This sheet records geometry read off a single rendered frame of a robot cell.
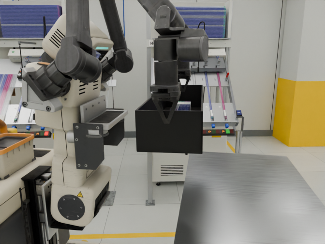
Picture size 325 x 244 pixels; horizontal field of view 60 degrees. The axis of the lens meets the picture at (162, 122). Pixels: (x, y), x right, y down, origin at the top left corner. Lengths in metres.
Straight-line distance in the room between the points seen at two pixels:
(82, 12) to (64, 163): 0.51
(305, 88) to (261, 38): 0.95
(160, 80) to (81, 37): 0.26
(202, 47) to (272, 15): 3.88
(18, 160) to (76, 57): 0.62
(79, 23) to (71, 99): 0.25
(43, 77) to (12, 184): 0.49
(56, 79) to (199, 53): 0.40
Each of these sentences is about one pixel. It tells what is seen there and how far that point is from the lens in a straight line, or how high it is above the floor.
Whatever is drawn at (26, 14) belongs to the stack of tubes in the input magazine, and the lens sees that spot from 2.84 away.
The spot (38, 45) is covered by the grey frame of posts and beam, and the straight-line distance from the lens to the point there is 2.83.
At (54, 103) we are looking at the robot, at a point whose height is 1.13.
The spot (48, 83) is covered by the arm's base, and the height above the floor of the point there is 1.19.
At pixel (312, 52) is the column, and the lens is 4.16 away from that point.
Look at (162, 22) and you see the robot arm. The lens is 0.68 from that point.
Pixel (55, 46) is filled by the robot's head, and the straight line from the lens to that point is 0.98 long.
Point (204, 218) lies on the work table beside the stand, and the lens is 0.87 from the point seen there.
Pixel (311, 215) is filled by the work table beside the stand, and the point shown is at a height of 0.80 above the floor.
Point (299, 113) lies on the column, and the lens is 4.19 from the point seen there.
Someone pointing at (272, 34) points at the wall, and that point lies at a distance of 4.49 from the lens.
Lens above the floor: 1.27
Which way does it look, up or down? 14 degrees down
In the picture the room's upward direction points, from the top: straight up
